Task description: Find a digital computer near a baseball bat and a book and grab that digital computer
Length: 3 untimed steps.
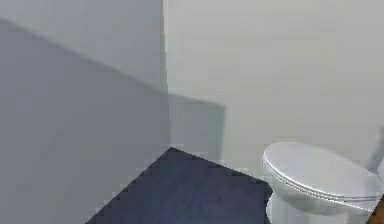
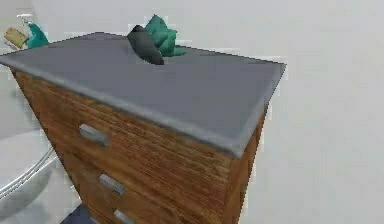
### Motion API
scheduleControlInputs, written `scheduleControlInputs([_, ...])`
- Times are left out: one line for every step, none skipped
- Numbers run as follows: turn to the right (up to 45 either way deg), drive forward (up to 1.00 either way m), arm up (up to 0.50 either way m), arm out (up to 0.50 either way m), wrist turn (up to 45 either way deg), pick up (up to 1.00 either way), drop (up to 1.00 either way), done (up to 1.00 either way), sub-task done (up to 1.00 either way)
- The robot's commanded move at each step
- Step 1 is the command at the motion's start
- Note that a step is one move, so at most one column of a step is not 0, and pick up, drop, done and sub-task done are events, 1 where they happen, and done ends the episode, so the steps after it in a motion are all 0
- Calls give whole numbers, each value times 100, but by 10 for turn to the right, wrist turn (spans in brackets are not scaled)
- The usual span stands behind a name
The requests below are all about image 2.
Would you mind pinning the wooden grey-topped chest of drawers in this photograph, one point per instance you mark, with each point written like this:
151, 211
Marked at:
173, 140

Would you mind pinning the green house plant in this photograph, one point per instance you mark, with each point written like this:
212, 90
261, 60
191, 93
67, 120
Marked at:
162, 35

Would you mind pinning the teal cloth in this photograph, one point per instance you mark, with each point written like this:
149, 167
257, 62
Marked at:
36, 37

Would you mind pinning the tan sponge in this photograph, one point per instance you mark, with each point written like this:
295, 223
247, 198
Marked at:
15, 37

